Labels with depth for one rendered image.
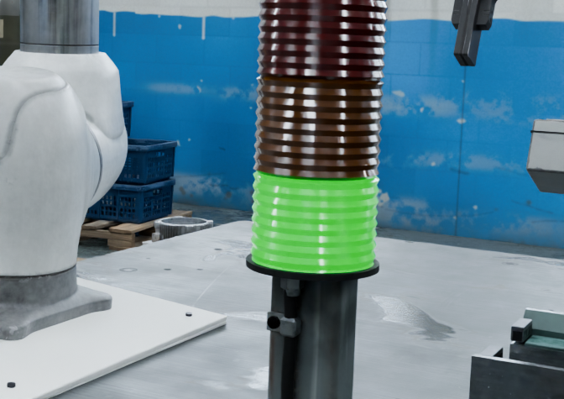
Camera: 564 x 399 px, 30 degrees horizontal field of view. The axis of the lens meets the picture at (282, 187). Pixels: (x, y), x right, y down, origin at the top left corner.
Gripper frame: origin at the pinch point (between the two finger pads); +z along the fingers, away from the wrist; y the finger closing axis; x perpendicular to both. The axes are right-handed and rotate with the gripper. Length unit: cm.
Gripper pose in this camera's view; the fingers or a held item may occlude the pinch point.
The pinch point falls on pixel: (470, 28)
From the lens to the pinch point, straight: 107.8
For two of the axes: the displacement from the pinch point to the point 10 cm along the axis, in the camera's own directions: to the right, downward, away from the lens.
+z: -2.1, 9.5, -2.3
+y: 9.0, 0.9, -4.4
